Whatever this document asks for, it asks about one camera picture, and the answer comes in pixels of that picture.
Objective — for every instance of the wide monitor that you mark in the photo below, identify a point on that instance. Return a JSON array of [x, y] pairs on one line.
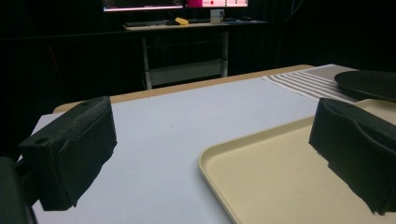
[[141, 4]]

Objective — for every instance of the background desk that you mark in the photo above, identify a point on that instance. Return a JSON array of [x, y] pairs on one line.
[[186, 46]]

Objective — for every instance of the striped grey placemat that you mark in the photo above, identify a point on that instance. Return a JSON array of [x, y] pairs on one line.
[[311, 82]]

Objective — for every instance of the cream plastic tray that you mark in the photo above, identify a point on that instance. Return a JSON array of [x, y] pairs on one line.
[[280, 183]]

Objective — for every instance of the black plate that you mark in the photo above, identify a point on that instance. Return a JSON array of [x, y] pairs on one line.
[[369, 84]]

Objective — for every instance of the black keyboard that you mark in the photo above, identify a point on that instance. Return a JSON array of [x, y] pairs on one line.
[[144, 23]]

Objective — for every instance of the monitor with pink screen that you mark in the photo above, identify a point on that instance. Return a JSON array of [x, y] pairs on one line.
[[217, 6]]

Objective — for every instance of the white table mat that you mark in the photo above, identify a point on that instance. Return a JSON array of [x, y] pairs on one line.
[[168, 137]]

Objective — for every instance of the yellow object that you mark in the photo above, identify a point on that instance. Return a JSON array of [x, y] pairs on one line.
[[181, 21]]

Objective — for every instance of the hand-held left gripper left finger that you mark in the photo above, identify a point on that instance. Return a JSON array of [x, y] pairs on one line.
[[70, 149]]

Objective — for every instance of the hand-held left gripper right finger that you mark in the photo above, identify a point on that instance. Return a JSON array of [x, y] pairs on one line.
[[358, 146]]

